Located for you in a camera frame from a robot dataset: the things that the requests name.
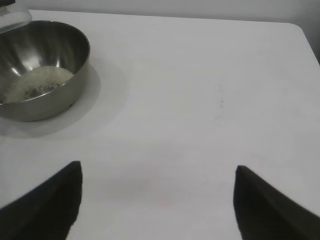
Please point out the white rice grains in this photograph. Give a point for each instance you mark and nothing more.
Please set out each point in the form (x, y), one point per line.
(42, 80)

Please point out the stainless steel mixing bowl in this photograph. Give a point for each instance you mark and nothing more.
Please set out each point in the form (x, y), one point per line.
(62, 45)

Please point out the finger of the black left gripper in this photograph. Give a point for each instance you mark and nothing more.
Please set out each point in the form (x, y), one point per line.
(6, 2)

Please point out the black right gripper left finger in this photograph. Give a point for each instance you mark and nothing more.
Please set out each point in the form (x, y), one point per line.
(45, 210)

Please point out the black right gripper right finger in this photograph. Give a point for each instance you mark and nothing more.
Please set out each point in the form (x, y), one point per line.
(265, 212)

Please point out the clear plastic measuring cup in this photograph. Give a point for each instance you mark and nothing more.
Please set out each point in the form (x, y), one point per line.
(15, 17)

